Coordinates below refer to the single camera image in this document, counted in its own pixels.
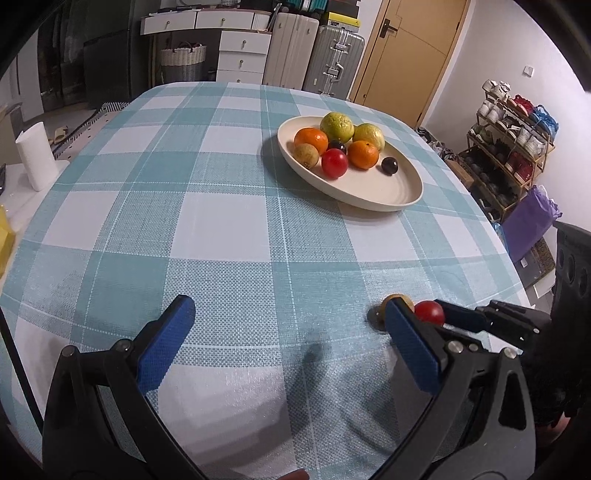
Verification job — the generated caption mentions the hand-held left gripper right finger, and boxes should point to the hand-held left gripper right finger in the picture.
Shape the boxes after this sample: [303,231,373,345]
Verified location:
[376,299,537,480]

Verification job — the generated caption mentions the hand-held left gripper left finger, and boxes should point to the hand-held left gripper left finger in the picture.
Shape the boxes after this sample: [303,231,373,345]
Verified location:
[41,294,206,480]

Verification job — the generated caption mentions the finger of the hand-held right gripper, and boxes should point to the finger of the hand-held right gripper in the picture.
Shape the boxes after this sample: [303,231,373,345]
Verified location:
[434,299,489,334]

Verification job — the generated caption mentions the red tomato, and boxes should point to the red tomato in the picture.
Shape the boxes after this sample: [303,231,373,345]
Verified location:
[321,149,349,180]
[414,300,447,326]

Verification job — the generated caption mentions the tan longan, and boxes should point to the tan longan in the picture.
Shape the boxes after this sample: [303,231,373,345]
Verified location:
[379,294,415,319]
[294,143,320,167]

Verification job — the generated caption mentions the cream oval plate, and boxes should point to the cream oval plate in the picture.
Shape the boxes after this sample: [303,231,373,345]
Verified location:
[277,115,424,213]

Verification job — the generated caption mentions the orange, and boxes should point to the orange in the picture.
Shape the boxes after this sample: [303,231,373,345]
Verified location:
[294,128,329,155]
[347,141,380,171]

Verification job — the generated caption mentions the person's right forearm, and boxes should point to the person's right forearm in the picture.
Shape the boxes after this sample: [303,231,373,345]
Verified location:
[519,344,583,435]

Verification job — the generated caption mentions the patterned doormat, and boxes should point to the patterned doormat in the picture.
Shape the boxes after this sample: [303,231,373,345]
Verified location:
[522,240,557,274]

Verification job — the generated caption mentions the purple bag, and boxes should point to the purple bag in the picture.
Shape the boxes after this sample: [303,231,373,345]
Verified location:
[501,185,563,264]

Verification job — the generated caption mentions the teal checked tablecloth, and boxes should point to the teal checked tablecloth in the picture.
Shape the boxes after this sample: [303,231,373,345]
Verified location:
[0,82,532,480]

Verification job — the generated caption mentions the rows of racked shoes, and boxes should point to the rows of racked shoes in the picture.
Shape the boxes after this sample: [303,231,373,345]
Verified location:
[466,79,558,208]

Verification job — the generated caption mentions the wooden shoe rack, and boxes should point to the wooden shoe rack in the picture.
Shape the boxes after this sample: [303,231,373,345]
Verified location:
[462,80,557,222]

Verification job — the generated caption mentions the pile of shoes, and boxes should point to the pile of shoes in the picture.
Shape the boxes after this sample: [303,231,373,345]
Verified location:
[416,127,460,162]

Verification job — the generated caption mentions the yellow-green guava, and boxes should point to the yellow-green guava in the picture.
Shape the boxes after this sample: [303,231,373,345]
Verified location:
[320,112,355,144]
[353,123,386,152]

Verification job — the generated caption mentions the white paper towel roll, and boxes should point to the white paper towel roll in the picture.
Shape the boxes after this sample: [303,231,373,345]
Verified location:
[15,121,59,191]

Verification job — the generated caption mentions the striped floor mat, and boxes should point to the striped floor mat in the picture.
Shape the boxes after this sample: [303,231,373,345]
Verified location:
[53,100,132,158]

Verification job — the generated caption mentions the wooden door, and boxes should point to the wooden door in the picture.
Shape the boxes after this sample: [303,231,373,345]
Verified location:
[348,0,472,130]

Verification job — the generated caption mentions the wicker basket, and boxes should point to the wicker basket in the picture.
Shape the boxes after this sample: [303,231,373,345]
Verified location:
[160,41,207,84]

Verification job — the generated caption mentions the silver suitcase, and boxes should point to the silver suitcase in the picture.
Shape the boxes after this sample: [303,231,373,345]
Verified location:
[302,24,365,97]

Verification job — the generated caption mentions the dark glass cabinet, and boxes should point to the dark glass cabinet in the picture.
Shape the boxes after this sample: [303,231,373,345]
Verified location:
[37,0,134,112]

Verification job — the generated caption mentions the white drawer cabinet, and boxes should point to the white drawer cabinet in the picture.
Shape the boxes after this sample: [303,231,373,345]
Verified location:
[140,8,273,86]

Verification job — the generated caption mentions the beige suitcase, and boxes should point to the beige suitcase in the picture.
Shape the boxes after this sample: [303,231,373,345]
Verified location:
[263,11,319,88]

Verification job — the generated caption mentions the yellow and black box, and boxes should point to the yellow and black box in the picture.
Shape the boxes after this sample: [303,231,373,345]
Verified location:
[321,11,361,28]

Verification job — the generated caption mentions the teal suitcase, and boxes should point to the teal suitcase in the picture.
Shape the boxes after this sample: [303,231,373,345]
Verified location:
[288,0,329,14]

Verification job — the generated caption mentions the black cable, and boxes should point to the black cable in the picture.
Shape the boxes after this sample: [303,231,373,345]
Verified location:
[0,305,44,425]

